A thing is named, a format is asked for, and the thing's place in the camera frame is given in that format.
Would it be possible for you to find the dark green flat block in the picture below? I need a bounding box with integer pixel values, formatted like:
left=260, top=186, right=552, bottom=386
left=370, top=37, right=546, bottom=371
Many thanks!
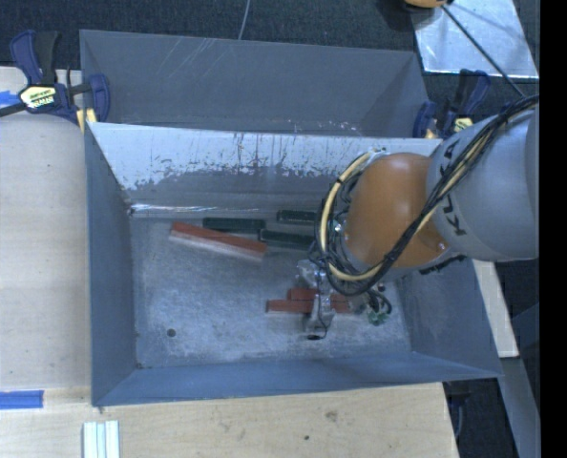
left=275, top=208, right=320, bottom=225
left=258, top=228, right=317, bottom=252
left=201, top=217, right=268, bottom=234

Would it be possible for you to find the pale wood board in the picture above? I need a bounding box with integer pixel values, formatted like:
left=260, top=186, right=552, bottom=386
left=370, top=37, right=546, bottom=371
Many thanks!
left=0, top=112, right=94, bottom=392

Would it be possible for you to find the black cylinder on white bracket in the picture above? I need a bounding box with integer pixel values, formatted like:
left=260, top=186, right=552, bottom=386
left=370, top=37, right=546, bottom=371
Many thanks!
left=365, top=281, right=393, bottom=315

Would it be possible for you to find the grey metal bin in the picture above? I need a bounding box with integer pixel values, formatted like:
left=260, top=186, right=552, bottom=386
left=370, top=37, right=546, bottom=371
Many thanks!
left=78, top=29, right=505, bottom=407

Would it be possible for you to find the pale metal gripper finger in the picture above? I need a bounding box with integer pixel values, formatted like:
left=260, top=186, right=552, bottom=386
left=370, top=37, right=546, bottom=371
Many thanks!
left=296, top=260, right=320, bottom=288
left=303, top=304, right=336, bottom=342

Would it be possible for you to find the long red-brown flat block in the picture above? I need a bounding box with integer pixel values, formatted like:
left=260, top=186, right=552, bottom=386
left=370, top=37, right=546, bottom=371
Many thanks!
left=168, top=220, right=270, bottom=263

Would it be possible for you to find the short red-brown flat block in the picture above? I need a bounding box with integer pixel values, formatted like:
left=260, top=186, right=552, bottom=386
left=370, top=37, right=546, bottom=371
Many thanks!
left=286, top=287, right=349, bottom=303
left=264, top=298, right=352, bottom=315

